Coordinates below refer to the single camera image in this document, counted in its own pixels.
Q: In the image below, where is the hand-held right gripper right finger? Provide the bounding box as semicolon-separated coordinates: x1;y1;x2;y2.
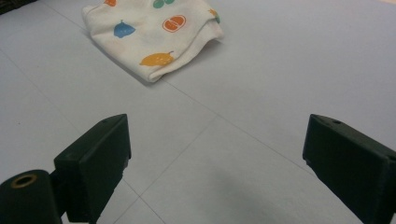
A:
302;113;396;224

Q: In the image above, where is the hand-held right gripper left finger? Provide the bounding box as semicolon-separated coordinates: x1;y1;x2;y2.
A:
53;113;133;224

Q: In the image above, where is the white fruit-print cloth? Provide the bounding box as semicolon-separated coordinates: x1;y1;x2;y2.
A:
81;0;224;83

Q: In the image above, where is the dark object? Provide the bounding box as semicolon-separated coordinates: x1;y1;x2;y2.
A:
0;0;37;16

